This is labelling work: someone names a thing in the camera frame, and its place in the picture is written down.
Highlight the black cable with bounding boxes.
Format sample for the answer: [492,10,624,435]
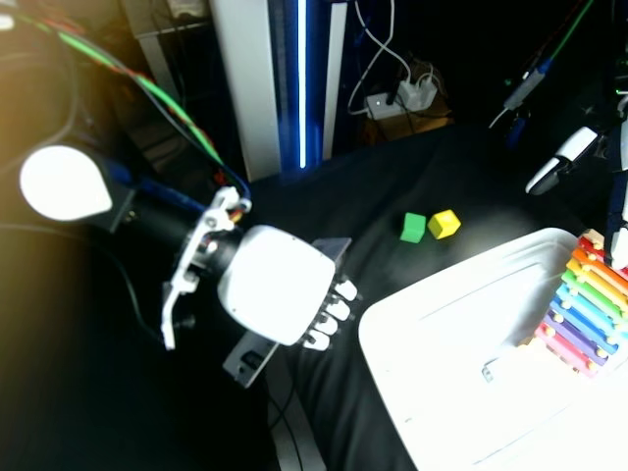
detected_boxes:
[0,222,169,345]

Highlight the grey metal rail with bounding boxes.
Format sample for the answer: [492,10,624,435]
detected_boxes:
[266,361,326,471]

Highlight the grey cable connector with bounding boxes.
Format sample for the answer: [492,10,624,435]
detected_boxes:
[488,55,556,132]

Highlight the green cable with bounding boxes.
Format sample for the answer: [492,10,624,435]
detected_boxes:
[8,11,255,203]

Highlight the yellow wooden block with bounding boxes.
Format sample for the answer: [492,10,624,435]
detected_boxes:
[426,208,463,241]

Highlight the brown cardboard box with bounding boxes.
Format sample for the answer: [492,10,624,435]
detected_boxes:
[356,57,453,144]

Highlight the white plastic lid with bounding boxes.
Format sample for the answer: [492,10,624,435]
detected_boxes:
[356,225,628,471]

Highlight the rainbow wooden xylophone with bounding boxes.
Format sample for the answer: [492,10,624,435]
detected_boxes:
[516,227,628,380]

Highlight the white column with blue light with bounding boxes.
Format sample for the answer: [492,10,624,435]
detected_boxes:
[209,0,345,183]

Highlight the white power cable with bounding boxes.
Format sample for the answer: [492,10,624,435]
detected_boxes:
[346,0,434,118]

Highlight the white power strip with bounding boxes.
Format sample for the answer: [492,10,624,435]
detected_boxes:
[364,72,439,123]

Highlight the green wooden block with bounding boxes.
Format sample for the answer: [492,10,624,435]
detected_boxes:
[398,211,428,244]

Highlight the black table cloth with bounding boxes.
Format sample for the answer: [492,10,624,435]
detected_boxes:
[243,121,628,471]

